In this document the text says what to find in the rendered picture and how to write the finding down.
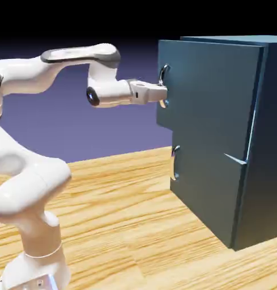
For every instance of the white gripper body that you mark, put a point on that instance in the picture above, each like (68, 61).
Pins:
(156, 93)

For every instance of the large dark teal cabinet door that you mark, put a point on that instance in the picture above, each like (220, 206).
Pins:
(208, 95)

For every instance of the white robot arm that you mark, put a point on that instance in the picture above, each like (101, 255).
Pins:
(36, 176)

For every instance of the small dark teal cabinet door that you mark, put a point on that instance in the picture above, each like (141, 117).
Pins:
(204, 194)

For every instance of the dark teal cabinet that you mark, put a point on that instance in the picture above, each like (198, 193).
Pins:
(262, 140)

